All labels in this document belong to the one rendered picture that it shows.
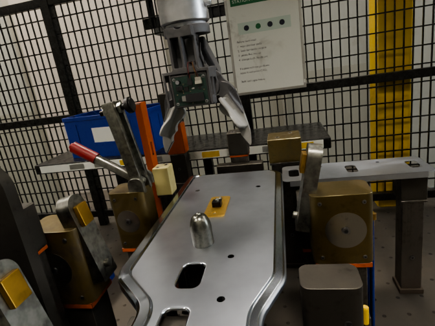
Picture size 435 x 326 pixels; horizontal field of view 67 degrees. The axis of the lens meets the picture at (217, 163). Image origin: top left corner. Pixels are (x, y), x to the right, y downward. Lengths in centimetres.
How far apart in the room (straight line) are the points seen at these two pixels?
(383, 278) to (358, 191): 44
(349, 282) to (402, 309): 44
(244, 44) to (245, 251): 76
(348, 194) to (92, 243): 37
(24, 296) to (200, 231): 23
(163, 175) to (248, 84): 52
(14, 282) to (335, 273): 35
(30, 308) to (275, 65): 92
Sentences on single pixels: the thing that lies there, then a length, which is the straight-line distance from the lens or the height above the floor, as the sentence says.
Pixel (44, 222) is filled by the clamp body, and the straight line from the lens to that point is 54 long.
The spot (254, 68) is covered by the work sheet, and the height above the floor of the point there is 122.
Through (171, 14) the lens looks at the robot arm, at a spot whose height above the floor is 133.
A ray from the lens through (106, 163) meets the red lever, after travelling 65.
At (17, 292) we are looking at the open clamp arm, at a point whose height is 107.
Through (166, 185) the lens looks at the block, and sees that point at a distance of 69.
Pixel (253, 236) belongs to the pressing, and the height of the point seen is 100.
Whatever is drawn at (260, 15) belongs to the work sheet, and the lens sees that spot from 110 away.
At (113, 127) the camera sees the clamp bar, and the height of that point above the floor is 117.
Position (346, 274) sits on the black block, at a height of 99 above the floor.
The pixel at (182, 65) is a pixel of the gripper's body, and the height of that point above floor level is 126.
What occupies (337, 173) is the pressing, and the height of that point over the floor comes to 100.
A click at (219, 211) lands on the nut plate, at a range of 59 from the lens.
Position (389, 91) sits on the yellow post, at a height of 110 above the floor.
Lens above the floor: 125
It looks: 16 degrees down
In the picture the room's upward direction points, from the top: 9 degrees counter-clockwise
